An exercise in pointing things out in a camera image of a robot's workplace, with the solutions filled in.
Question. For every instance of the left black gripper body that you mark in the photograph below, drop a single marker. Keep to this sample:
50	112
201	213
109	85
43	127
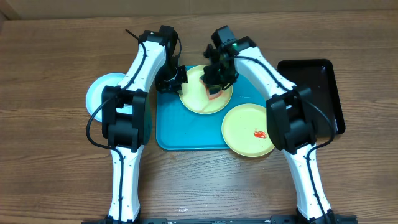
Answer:
171	78

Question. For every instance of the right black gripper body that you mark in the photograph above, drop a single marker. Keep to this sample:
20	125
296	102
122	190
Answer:
217	80

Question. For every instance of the orange green scrub sponge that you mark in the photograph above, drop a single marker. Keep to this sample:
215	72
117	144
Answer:
212	91

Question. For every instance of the yellow-green plate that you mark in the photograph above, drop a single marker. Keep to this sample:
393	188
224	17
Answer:
244	130
197	98

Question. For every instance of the light blue plate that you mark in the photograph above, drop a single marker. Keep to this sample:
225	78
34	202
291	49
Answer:
94	94

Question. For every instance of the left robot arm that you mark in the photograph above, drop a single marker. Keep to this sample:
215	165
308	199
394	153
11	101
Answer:
126	116

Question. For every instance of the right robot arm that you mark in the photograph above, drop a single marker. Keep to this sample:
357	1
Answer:
291	121

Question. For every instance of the teal plastic tray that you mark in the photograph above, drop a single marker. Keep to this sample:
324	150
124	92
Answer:
178	128

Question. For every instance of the black rectangular tray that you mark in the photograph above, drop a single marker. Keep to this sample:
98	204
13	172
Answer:
319	76

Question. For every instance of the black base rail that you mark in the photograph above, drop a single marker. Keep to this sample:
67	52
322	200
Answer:
275	219

